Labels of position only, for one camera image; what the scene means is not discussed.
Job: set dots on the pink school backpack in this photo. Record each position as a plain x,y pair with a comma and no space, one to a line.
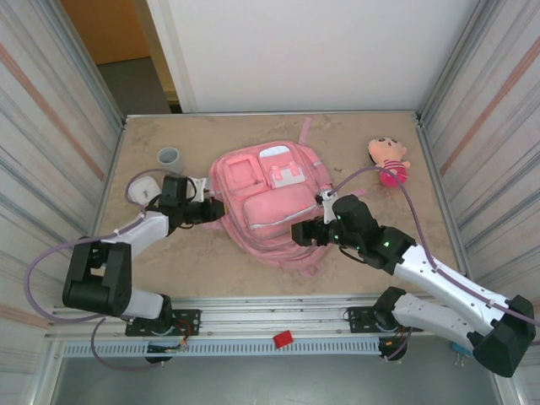
270,211

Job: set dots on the pink plush doll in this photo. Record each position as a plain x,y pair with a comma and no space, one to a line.
392,169

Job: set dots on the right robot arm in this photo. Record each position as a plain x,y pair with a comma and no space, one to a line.
439,274

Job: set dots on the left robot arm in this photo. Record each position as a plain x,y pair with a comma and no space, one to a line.
97,278

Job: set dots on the white square box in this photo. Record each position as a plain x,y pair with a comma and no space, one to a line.
141,190

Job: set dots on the grey cup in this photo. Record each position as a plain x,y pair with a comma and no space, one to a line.
171,162

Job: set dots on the red block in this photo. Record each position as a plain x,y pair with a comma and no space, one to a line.
283,340

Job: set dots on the blue binder clip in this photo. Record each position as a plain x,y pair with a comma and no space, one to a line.
462,347

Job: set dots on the brown wooden door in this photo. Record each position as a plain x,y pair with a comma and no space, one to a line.
105,29

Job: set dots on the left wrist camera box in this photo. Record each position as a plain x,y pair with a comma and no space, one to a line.
198,190

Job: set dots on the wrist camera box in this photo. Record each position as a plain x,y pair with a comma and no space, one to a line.
327,206
198,190

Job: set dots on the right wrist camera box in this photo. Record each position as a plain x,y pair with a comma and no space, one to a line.
327,206

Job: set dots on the aluminium mounting rail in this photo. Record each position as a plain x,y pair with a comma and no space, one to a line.
274,316

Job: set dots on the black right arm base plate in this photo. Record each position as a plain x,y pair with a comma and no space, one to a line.
358,318

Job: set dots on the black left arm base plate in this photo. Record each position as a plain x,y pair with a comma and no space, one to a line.
187,320

